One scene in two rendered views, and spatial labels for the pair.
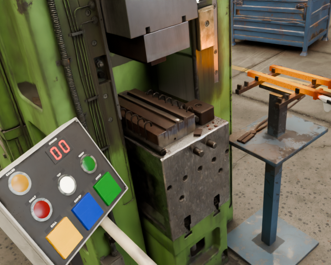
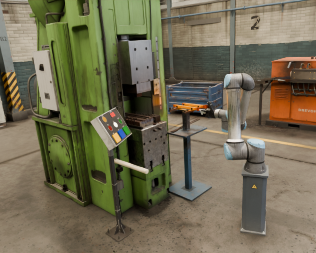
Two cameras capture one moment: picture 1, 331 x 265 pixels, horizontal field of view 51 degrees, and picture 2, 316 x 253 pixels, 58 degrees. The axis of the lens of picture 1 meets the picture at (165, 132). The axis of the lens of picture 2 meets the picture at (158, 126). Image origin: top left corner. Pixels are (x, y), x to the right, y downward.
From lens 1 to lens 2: 165 cm
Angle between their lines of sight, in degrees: 17
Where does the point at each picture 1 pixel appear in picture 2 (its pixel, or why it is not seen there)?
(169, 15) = (144, 78)
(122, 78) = not seen: hidden behind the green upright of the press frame
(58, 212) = (114, 130)
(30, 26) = (101, 79)
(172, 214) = (145, 157)
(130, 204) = (126, 157)
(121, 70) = not seen: hidden behind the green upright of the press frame
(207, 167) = (158, 139)
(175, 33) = (146, 85)
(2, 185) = (101, 118)
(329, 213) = (217, 177)
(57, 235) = (115, 136)
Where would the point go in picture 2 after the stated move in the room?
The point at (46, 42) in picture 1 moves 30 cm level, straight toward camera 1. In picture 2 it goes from (104, 85) to (115, 88)
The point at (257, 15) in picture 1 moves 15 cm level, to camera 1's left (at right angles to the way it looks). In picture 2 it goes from (182, 96) to (175, 97)
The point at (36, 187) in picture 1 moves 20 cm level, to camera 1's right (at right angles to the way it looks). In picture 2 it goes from (108, 122) to (132, 119)
